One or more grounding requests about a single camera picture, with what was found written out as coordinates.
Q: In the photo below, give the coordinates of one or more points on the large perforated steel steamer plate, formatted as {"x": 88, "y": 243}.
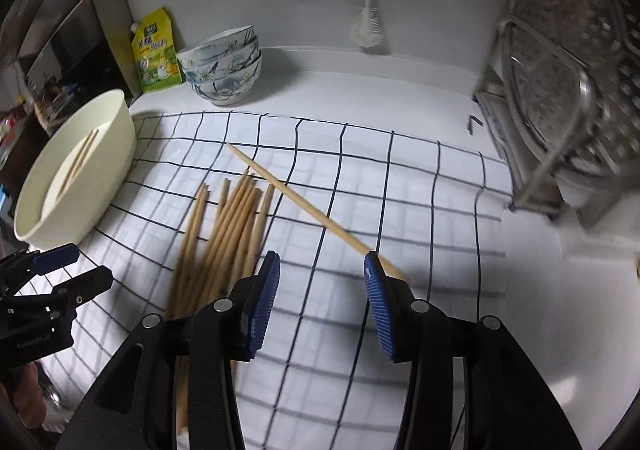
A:
{"x": 600, "y": 24}

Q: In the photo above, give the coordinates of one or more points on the wooden chopstick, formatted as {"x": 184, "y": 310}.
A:
{"x": 75, "y": 168}
{"x": 300, "y": 204}
{"x": 80, "y": 152}

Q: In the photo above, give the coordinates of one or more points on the blue patterned ceramic bowl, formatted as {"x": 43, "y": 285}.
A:
{"x": 230, "y": 90}
{"x": 235, "y": 40}
{"x": 242, "y": 65}

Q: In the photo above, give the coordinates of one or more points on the pile of wooden chopsticks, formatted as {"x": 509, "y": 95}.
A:
{"x": 220, "y": 240}

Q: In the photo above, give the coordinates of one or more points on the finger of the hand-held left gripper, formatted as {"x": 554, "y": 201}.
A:
{"x": 56, "y": 256}
{"x": 85, "y": 282}

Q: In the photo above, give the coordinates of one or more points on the yellow green refill pouch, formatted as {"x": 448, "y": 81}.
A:
{"x": 157, "y": 59}

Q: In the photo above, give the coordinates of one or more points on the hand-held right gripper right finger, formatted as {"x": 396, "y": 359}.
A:
{"x": 380, "y": 310}

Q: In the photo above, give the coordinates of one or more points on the steel dish rack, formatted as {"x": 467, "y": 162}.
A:
{"x": 532, "y": 185}

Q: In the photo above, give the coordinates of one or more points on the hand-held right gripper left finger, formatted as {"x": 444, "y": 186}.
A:
{"x": 265, "y": 300}

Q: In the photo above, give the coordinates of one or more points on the person's left hand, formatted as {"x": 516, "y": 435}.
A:
{"x": 30, "y": 395}

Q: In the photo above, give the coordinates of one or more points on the small black clip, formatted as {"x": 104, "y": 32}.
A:
{"x": 473, "y": 123}

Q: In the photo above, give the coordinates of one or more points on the white black-checked cloth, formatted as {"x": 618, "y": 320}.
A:
{"x": 400, "y": 190}

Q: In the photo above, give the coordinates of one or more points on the small perforated steel steamer plate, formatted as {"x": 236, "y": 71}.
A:
{"x": 545, "y": 79}

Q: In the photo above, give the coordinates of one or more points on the white round plate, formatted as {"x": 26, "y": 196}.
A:
{"x": 116, "y": 144}

